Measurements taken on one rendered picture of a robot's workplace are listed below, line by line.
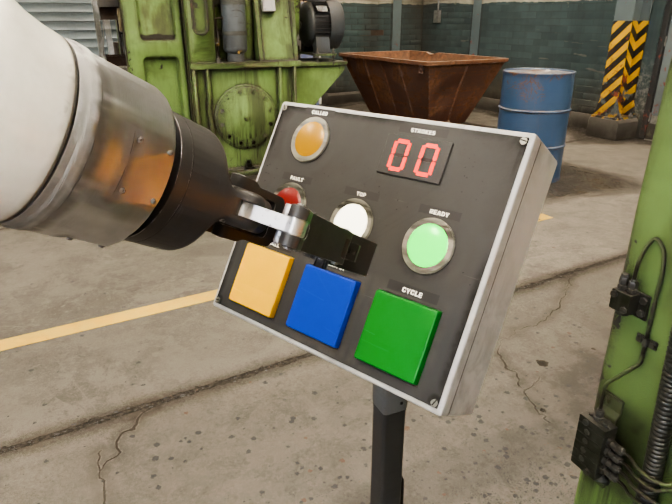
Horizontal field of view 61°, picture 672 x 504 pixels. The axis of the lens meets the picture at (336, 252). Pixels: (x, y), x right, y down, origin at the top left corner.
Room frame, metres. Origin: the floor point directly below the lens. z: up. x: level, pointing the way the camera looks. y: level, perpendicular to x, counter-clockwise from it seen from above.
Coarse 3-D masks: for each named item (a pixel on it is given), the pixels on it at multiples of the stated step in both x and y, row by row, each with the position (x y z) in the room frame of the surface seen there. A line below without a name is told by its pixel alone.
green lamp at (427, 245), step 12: (420, 228) 0.54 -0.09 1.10; (432, 228) 0.53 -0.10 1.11; (408, 240) 0.54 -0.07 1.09; (420, 240) 0.53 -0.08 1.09; (432, 240) 0.53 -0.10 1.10; (444, 240) 0.52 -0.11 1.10; (408, 252) 0.53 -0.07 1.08; (420, 252) 0.53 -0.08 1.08; (432, 252) 0.52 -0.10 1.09; (444, 252) 0.51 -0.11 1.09; (420, 264) 0.52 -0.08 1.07; (432, 264) 0.51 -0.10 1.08
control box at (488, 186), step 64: (384, 128) 0.64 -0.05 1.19; (448, 128) 0.59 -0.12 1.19; (320, 192) 0.64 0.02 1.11; (384, 192) 0.59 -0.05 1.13; (448, 192) 0.55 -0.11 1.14; (512, 192) 0.51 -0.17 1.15; (384, 256) 0.55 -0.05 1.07; (448, 256) 0.51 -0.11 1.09; (512, 256) 0.52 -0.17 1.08; (256, 320) 0.60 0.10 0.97; (448, 320) 0.47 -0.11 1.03; (384, 384) 0.47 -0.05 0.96; (448, 384) 0.44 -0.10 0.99
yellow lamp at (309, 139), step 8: (304, 128) 0.70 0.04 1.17; (312, 128) 0.69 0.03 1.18; (320, 128) 0.69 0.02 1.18; (296, 136) 0.70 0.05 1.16; (304, 136) 0.69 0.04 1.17; (312, 136) 0.69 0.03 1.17; (320, 136) 0.68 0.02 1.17; (296, 144) 0.70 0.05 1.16; (304, 144) 0.69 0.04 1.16; (312, 144) 0.68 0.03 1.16; (320, 144) 0.68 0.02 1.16; (304, 152) 0.68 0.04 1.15; (312, 152) 0.68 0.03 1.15
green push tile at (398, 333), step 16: (384, 304) 0.51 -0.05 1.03; (400, 304) 0.50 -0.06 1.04; (416, 304) 0.49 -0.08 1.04; (368, 320) 0.51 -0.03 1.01; (384, 320) 0.50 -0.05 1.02; (400, 320) 0.49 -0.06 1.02; (416, 320) 0.48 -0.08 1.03; (432, 320) 0.48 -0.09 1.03; (368, 336) 0.50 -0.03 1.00; (384, 336) 0.49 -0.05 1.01; (400, 336) 0.48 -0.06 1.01; (416, 336) 0.48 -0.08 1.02; (432, 336) 0.47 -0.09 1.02; (368, 352) 0.49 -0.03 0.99; (384, 352) 0.48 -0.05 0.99; (400, 352) 0.47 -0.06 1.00; (416, 352) 0.47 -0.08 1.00; (384, 368) 0.47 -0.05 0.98; (400, 368) 0.47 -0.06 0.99; (416, 368) 0.46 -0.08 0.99; (416, 384) 0.46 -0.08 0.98
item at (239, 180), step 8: (232, 176) 0.33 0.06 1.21; (240, 176) 0.33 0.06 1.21; (232, 184) 0.33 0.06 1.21; (240, 184) 0.33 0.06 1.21; (248, 184) 0.33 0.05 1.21; (256, 184) 0.34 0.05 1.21; (256, 192) 0.34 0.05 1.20; (264, 192) 0.34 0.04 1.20; (272, 200) 0.35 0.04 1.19; (280, 200) 0.35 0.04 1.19; (272, 208) 0.35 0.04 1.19; (280, 208) 0.35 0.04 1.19; (216, 224) 0.32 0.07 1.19; (216, 232) 0.32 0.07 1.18; (224, 232) 0.32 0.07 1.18; (232, 232) 0.32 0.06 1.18; (240, 232) 0.33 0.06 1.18; (264, 232) 0.34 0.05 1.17; (272, 232) 0.35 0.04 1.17; (232, 240) 0.32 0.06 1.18; (248, 240) 0.33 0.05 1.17; (256, 240) 0.34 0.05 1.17; (264, 240) 0.34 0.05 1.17; (272, 240) 0.35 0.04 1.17; (320, 264) 0.39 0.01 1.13
